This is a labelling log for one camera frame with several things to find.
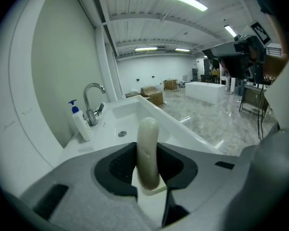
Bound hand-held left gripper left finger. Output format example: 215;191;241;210
21;142;159;231

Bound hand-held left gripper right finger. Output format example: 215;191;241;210
156;142;241;227

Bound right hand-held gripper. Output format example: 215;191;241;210
202;20;273;84

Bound white bar of soap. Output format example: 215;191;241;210
131;116;168;231

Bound person's right forearm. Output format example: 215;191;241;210
264;15;289;78

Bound white bathtub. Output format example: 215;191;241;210
184;81;226;105

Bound person's grey trousers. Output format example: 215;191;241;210
225;128;289;231

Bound white pump bottle blue top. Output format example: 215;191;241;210
67;99;92;142

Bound person's white shirt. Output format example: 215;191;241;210
264;46;289;131

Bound chrome faucet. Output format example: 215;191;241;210
83;82;106;127

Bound large cardboard box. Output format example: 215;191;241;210
141;86;164;106

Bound white ceramic sink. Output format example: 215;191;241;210
60;95;223;168

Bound metal frame table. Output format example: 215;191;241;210
239;84;270;116

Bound black cable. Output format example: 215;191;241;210
256;76;268;139

